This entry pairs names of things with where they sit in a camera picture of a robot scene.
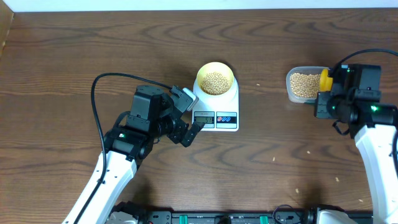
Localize yellow measuring scoop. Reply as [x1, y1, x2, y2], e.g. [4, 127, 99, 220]
[319, 68, 333, 92]

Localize yellow plastic bowl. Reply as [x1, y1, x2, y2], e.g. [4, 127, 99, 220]
[197, 62, 234, 96]

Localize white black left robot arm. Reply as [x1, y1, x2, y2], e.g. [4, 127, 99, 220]
[64, 85, 204, 223]

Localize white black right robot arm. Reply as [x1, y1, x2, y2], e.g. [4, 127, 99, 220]
[314, 64, 397, 223]

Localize white digital kitchen scale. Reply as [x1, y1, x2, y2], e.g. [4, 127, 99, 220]
[192, 78, 239, 132]

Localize soybeans in bowl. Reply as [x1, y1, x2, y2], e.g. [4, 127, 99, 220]
[200, 72, 231, 95]

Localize clear plastic soybean container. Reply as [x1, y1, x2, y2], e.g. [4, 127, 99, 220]
[286, 66, 329, 104]

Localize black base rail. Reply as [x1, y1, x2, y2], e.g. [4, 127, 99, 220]
[106, 202, 373, 224]

